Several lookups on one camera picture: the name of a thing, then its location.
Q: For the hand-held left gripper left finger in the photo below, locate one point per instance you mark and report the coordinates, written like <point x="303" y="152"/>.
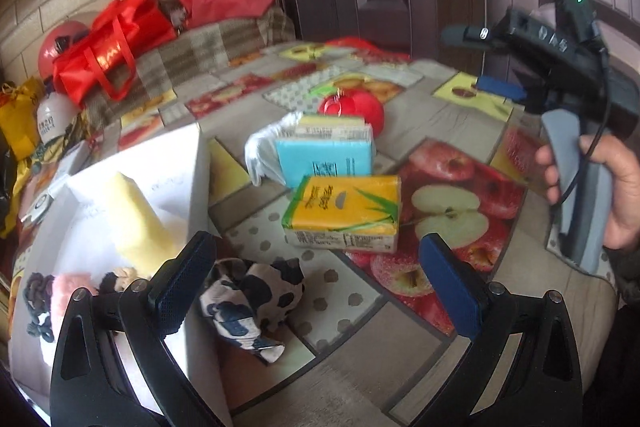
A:
<point x="182" y="292"/>

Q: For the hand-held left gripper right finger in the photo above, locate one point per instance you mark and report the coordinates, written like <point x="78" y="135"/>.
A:
<point x="450" y="287"/>

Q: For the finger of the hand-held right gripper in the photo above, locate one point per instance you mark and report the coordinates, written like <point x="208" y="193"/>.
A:
<point x="500" y="88"/>
<point x="470" y="36"/>

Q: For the cow print cloth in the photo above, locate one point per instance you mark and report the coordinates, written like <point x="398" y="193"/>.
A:
<point x="250" y="297"/>

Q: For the yellow sponge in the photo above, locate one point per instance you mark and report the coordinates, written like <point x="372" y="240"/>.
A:
<point x="132" y="217"/>

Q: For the pink plush ball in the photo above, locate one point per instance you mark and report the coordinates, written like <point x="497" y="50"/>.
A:
<point x="72" y="284"/>

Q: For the white cardboard box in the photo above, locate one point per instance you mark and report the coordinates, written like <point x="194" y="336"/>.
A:
<point x="175" y="172"/>

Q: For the yellow tissue pack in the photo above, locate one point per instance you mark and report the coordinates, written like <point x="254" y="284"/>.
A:
<point x="345" y="207"/>

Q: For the red apple plush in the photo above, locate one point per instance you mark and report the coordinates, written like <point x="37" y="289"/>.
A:
<point x="355" y="109"/>

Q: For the black scrunchie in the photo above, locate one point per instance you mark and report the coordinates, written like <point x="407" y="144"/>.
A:
<point x="35" y="292"/>

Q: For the white plastic bag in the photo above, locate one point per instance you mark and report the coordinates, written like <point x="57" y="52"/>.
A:
<point x="260" y="152"/>

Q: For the blue tissue pack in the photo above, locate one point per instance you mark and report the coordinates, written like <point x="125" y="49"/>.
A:
<point x="325" y="157"/>

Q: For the person's right hand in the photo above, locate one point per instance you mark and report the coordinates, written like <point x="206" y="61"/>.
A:
<point x="625" y="187"/>

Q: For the flat red printed bag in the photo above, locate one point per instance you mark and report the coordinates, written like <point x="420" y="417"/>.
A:
<point x="360" y="47"/>

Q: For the fruit print tablecloth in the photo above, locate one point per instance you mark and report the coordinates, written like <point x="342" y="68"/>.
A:
<point x="350" y="387"/>

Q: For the white round device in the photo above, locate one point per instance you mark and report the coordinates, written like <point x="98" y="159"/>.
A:
<point x="37" y="206"/>

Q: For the yellow cloth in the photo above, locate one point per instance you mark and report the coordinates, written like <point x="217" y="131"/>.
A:
<point x="25" y="174"/>

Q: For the white helmet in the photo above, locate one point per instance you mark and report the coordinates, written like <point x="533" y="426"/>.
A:
<point x="55" y="119"/>

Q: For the yellow shopping bag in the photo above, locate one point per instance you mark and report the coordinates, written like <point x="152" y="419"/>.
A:
<point x="20" y="117"/>

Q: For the shiny red tote bag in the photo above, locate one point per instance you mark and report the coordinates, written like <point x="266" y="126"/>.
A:
<point x="115" y="47"/>

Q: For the pink helmet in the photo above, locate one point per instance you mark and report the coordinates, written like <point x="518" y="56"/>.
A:
<point x="60" y="47"/>

